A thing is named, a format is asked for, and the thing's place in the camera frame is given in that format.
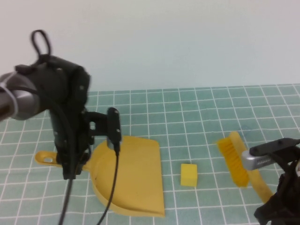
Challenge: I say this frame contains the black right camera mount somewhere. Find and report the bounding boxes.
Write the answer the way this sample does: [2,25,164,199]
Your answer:
[248,138,300,174]

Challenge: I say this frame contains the yellow hand brush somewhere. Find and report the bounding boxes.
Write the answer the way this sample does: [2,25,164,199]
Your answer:
[215,131,274,204]

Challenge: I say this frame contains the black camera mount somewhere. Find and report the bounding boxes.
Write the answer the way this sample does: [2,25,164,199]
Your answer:
[84,107,123,144]
[248,138,300,174]

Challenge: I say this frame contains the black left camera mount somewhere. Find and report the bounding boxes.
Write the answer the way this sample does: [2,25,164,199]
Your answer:
[84,107,123,144]

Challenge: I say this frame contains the yellow plastic dustpan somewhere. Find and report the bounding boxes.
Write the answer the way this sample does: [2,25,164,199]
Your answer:
[35,135,166,218]

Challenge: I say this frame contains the small yellow foam cube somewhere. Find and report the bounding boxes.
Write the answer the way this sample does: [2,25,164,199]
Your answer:
[180,163,199,188]

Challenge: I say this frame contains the white zip tie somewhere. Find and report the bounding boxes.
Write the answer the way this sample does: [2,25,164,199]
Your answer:
[0,86,19,113]
[0,73,16,83]

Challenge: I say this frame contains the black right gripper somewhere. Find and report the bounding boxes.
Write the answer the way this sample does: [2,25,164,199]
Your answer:
[254,160,300,225]

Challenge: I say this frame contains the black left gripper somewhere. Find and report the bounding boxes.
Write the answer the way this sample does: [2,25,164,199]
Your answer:
[50,110,96,180]

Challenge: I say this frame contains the thin black cable loop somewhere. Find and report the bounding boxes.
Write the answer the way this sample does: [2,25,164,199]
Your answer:
[31,30,52,58]

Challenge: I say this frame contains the black left camera cable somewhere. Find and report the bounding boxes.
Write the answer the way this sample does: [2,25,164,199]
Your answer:
[11,86,121,225]

